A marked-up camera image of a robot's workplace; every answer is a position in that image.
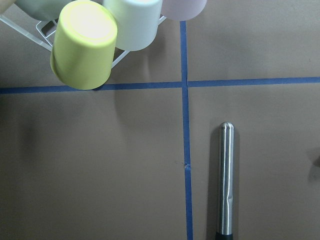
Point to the pink plastic cup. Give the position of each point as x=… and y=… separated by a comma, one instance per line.
x=182, y=10

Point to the white wire cup rack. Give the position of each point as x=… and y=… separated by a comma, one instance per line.
x=46, y=29

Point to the grey-green plastic cup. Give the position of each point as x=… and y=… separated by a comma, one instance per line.
x=42, y=10

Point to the yellow-green plastic cup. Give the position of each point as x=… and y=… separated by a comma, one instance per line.
x=84, y=45

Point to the white plastic cup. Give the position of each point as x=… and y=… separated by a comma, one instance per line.
x=137, y=22

